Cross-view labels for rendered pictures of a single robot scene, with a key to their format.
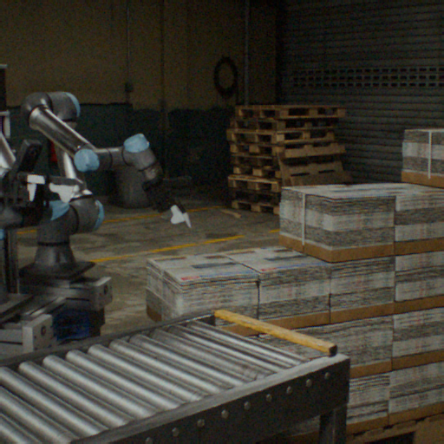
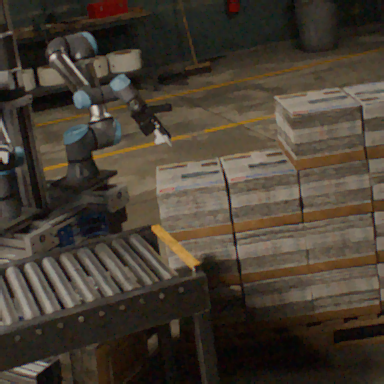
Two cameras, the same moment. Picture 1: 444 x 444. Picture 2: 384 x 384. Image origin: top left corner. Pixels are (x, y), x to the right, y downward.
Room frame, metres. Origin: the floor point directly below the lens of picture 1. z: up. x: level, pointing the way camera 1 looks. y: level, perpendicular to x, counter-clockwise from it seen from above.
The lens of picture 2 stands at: (-0.49, -1.27, 1.91)
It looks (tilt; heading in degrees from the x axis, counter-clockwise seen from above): 15 degrees down; 24
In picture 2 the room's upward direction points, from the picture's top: 9 degrees counter-clockwise
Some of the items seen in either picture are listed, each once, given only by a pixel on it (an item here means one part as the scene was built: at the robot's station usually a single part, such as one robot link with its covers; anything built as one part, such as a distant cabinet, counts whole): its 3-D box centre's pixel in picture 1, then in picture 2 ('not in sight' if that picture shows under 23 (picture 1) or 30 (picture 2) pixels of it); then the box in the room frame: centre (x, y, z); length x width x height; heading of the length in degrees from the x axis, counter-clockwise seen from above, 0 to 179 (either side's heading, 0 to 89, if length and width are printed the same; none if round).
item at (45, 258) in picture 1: (54, 252); (81, 166); (2.65, 0.60, 0.87); 0.15 x 0.15 x 0.10
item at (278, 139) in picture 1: (286, 157); not in sight; (9.61, -0.85, 0.65); 1.33 x 0.94 x 1.30; 135
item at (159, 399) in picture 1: (123, 384); (42, 291); (1.63, 0.22, 0.77); 0.47 x 0.05 x 0.05; 41
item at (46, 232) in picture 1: (54, 220); (78, 141); (2.66, 0.59, 0.98); 0.13 x 0.12 x 0.14; 140
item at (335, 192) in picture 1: (336, 191); (315, 100); (2.87, -0.45, 1.06); 0.37 x 0.29 x 0.01; 26
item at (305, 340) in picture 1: (271, 329); (175, 245); (1.94, -0.14, 0.81); 0.43 x 0.03 x 0.02; 41
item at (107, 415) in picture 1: (74, 398); (3, 302); (1.55, 0.32, 0.77); 0.47 x 0.05 x 0.05; 41
